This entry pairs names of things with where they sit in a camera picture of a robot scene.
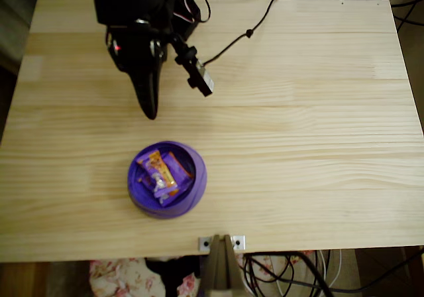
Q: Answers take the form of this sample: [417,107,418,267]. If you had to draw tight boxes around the black fabric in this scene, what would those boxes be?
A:
[144,256,202,297]

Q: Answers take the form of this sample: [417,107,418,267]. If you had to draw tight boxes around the grey curtain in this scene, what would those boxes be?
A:
[0,0,97,76]

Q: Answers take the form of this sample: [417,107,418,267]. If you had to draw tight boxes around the thick black cable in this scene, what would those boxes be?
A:
[242,250,336,297]

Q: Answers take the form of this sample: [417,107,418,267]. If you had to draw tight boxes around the purple bowl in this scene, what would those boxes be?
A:
[127,140,208,220]

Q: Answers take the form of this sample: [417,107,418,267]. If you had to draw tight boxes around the white cable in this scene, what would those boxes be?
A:
[316,249,345,293]

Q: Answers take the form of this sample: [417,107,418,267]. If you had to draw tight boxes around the black camera cable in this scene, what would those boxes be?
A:
[201,0,278,67]

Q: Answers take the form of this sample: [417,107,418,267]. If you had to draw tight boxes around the red white servo wires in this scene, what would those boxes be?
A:
[161,0,201,24]

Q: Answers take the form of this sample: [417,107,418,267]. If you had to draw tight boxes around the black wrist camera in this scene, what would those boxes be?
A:
[170,33,215,98]

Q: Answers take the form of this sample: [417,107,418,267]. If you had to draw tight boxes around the floral fabric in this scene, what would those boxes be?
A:
[88,249,321,297]

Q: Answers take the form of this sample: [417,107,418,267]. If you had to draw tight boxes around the thin black cable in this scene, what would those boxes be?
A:
[244,252,299,293]
[278,247,424,293]
[392,0,424,9]
[394,1,424,38]

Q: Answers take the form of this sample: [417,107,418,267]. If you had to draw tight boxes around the black base cable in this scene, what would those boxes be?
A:
[197,0,213,24]

